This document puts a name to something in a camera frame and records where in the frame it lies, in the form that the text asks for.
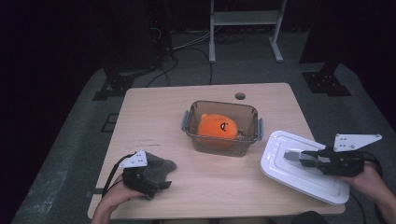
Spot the orange plush toy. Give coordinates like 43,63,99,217
196,113,239,148

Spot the long black cable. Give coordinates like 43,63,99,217
146,46,216,88

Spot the person's dark clothing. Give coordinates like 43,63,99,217
292,210,328,224

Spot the white lid with grey handle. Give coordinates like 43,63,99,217
260,130,350,206

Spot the dark equipment rack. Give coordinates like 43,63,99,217
148,0,176,62

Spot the grey fuzzy cloth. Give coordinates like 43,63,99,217
143,151,177,201

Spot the person's left hand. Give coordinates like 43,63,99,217
99,175,146,213

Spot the thin black cable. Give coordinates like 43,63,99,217
349,190,367,224

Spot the clear brown storage box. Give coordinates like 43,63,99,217
180,100,265,158

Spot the black stand base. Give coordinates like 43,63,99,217
92,59,157,102
298,0,353,97

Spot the person's right hand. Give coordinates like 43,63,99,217
340,161,389,195

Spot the black tape strip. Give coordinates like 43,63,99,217
85,187,106,199

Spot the white cable bundle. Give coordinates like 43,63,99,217
171,29,213,52

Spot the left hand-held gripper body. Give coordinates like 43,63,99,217
119,149,157,195

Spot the white metal stand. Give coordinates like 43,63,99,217
208,0,288,64

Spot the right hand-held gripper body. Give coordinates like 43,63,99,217
317,133,383,177

